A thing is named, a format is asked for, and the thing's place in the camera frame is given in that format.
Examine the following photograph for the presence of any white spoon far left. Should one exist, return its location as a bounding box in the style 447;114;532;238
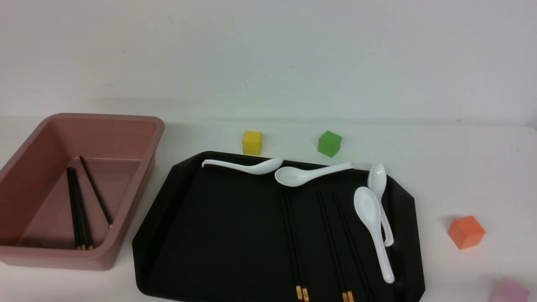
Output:
201;158;284;175

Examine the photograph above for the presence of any pink cube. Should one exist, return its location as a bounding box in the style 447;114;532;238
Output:
489;277;530;302

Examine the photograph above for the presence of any black plastic tray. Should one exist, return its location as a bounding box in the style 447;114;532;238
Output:
132;151;425;302

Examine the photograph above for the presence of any pink plastic bin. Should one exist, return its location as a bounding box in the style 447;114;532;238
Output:
0;113;164;270

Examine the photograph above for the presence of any orange cube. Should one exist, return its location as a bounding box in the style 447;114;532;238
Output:
448;215;486;250

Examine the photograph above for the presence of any black chopstick bin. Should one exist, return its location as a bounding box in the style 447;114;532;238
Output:
66;167;82;250
70;167;94;250

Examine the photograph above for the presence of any white spoon centre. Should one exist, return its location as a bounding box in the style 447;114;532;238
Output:
274;162;355;187

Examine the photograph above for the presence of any green cube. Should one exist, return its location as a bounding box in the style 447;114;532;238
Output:
317;130;343;157

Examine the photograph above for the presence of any white spoon upper right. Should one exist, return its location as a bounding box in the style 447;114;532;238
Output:
368;163;394;247

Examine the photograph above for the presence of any black chopstick bin slanted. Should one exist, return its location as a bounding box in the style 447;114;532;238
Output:
79;156;113;228

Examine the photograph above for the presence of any yellow cube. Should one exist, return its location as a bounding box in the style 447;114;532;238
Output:
242;130;262;156

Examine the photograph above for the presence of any black chopstick bin middle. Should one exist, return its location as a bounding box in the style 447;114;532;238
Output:
70;167;94;250

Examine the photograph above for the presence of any white spoon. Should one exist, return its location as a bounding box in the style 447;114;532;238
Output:
368;163;394;247
274;162;355;187
353;187;395;284
201;158;284;175

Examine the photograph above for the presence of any black chopstick bin left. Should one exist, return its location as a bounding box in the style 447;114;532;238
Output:
66;167;82;250

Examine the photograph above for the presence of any white spoon front right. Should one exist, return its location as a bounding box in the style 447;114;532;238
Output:
353;187;395;284

